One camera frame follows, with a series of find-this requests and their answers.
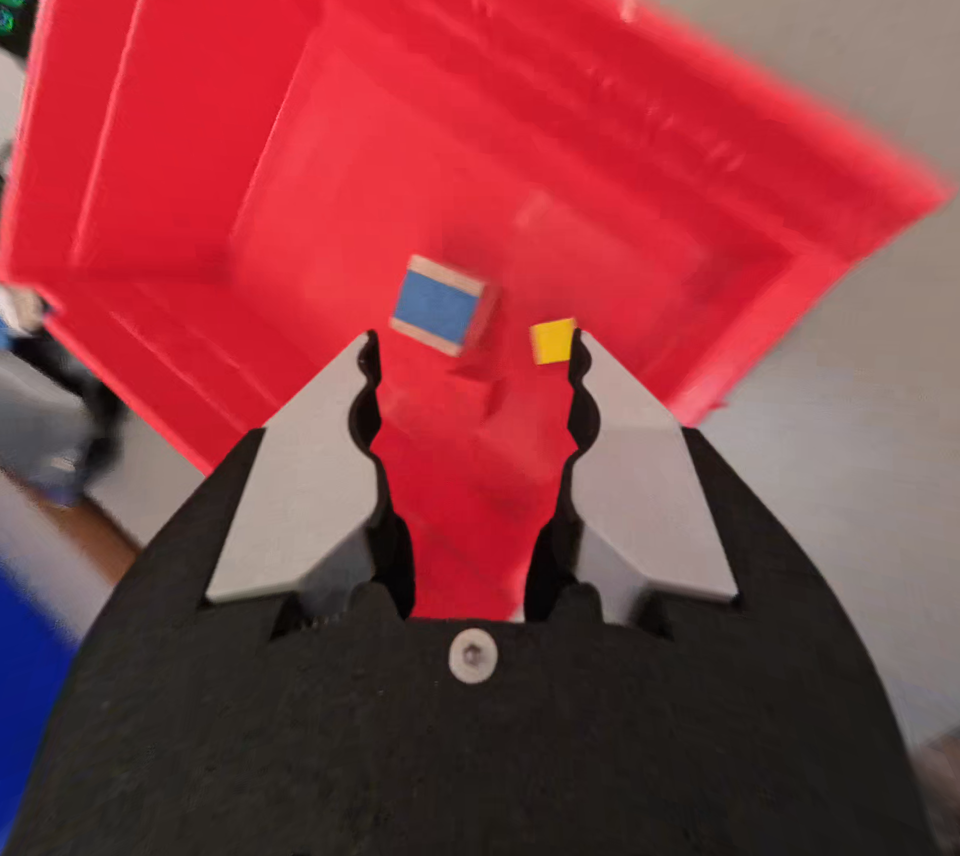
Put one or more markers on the wooden block with blue face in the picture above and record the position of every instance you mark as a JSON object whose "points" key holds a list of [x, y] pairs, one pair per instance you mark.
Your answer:
{"points": [[439, 305]]}

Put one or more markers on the red plastic bin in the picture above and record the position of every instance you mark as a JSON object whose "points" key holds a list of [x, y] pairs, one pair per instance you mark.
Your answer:
{"points": [[300, 158]]}

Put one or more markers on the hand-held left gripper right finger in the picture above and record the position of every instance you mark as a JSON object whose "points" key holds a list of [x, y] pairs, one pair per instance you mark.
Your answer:
{"points": [[645, 496]]}

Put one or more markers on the yellow wooden cube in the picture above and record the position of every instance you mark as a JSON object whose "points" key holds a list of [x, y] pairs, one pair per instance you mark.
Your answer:
{"points": [[551, 342]]}

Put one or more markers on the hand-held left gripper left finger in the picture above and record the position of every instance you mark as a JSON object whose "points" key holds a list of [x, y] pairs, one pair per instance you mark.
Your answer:
{"points": [[300, 496]]}

